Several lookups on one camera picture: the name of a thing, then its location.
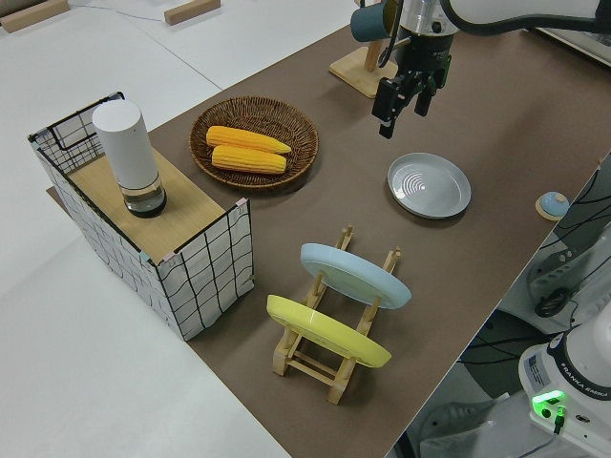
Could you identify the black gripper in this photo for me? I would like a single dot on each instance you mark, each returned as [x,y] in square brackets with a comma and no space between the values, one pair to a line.
[425,52]

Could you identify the gray round plate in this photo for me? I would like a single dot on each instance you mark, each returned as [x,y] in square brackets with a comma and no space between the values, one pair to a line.
[429,186]

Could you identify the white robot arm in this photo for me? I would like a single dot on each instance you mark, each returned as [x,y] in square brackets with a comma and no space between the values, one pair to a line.
[487,9]

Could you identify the light blue plate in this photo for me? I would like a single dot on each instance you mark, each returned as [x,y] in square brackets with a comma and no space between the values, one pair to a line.
[353,276]

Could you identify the yellow plate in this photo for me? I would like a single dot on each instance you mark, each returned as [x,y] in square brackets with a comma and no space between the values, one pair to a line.
[324,329]

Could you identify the wooden plate rack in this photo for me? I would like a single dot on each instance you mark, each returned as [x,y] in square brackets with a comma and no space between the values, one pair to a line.
[340,384]

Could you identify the wooden mug tree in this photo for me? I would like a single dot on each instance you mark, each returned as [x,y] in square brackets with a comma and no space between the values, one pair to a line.
[358,71]

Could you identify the dark teal mug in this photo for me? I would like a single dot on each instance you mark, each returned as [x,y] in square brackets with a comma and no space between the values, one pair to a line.
[370,24]

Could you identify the brown table mat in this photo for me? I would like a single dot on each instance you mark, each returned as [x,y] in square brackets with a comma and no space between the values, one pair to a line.
[501,119]

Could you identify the round wicker basket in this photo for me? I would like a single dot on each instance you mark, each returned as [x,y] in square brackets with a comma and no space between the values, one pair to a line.
[253,107]

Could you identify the yellow corn cob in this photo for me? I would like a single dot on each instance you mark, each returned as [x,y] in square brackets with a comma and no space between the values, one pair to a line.
[248,160]
[243,138]

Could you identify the blue call bell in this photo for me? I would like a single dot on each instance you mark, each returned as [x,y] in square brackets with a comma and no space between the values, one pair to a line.
[553,202]

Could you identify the pink clip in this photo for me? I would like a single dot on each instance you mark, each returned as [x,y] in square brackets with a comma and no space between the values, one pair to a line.
[242,205]
[168,258]

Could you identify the wooden block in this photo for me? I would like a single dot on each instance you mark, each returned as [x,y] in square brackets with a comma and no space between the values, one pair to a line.
[14,16]
[191,9]

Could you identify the wooden shelf board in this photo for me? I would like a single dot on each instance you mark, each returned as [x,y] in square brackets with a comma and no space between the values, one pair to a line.
[181,210]

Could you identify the white grid-pattern cloth cover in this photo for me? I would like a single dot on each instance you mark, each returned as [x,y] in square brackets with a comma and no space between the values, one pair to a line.
[210,281]

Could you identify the white cylindrical humidifier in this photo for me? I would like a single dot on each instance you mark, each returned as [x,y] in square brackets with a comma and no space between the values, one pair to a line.
[126,148]

